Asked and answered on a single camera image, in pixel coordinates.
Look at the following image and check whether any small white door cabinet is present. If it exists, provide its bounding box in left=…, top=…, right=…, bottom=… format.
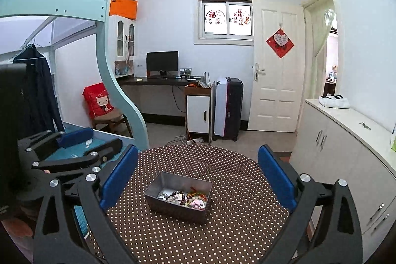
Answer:
left=185, top=82, right=216, bottom=136

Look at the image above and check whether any white suitcase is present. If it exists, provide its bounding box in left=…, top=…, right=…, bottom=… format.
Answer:
left=213, top=76, right=229, bottom=138

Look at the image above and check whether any dark bead bracelet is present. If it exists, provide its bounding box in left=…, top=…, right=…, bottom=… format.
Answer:
left=165, top=190, right=187, bottom=206

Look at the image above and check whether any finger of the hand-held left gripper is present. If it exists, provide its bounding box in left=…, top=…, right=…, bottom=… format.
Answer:
left=30, top=137, right=124, bottom=174
left=17, top=128, right=94, bottom=159

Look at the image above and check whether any teal bunk bed frame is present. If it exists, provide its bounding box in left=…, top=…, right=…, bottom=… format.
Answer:
left=0, top=0, right=149, bottom=150

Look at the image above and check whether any wooden chair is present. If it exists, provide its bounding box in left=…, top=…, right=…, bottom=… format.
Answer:
left=93, top=109, right=133, bottom=138

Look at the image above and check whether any orange cardboard box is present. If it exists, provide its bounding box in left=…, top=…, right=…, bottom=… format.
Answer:
left=109, top=0, right=139, bottom=20

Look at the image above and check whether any grey metal box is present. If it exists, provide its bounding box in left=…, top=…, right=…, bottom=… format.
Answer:
left=144, top=171, right=213, bottom=224

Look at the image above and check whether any sheer green curtain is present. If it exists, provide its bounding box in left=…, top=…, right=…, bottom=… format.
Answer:
left=311, top=2, right=336, bottom=99

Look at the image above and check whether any white glass door hutch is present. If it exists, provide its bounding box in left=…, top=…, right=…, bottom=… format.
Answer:
left=109, top=15, right=137, bottom=62

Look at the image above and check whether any white box on desk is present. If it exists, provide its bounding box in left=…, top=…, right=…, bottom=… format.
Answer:
left=134, top=56, right=147, bottom=78

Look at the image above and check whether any white bag with black trim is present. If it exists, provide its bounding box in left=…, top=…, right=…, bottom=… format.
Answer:
left=319, top=94, right=351, bottom=109

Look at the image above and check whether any wire clothes hanger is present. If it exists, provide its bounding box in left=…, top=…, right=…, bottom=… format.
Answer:
left=9, top=35, right=46, bottom=63

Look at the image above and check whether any person's left forearm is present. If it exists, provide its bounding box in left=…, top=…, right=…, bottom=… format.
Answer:
left=0, top=212, right=35, bottom=255

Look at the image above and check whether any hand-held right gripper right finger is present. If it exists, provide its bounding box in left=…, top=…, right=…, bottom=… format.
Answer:
left=258, top=145, right=363, bottom=264

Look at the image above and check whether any white panel door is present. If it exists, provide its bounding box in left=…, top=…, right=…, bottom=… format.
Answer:
left=247, top=0, right=306, bottom=133

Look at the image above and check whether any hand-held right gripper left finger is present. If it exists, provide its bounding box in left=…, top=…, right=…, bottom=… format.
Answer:
left=32, top=145, right=140, bottom=264

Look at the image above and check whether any red window decal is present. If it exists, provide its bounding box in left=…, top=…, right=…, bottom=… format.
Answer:
left=232, top=8, right=250, bottom=26
left=206, top=10, right=222, bottom=25

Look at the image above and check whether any dark hanging jacket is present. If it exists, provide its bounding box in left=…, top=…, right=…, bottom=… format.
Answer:
left=14, top=46, right=65, bottom=141

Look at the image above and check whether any dark suitcase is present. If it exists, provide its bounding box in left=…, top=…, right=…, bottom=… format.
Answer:
left=224, top=77, right=244, bottom=142

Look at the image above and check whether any black computer monitor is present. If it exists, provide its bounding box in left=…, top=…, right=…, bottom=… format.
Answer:
left=146, top=50, right=179, bottom=79

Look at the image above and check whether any dark desk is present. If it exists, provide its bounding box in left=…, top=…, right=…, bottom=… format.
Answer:
left=118, top=75, right=214, bottom=125

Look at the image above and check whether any white framed window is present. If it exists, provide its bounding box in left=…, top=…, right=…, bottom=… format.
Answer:
left=193, top=0, right=261, bottom=46

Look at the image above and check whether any red heart door decoration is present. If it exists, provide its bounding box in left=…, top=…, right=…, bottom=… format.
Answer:
left=266, top=28, right=295, bottom=59

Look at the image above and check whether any red cat print bag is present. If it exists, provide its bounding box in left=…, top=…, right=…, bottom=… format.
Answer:
left=82, top=82, right=115, bottom=120

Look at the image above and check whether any white sideboard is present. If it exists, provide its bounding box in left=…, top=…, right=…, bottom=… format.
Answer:
left=289, top=98, right=396, bottom=263

